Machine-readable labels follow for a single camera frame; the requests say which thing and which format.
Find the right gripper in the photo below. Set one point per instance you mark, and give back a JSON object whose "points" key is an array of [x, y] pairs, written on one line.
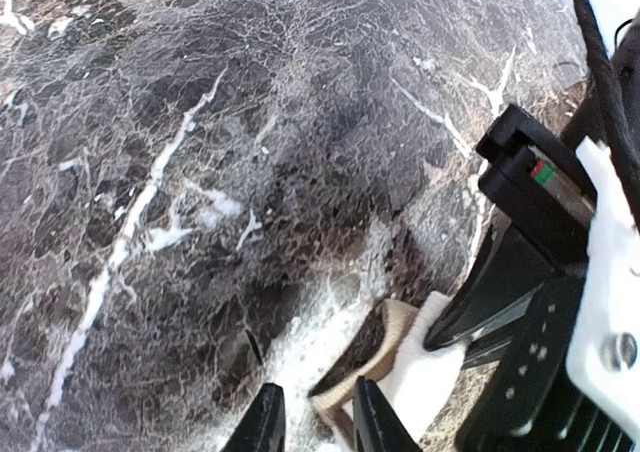
{"points": [[518, 305]]}

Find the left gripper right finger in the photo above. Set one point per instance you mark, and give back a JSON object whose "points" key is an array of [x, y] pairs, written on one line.
{"points": [[377, 428]]}

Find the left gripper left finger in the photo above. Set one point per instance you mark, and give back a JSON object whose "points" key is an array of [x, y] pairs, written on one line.
{"points": [[262, 428]]}

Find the cream brown sock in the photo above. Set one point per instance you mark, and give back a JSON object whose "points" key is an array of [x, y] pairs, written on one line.
{"points": [[415, 382]]}

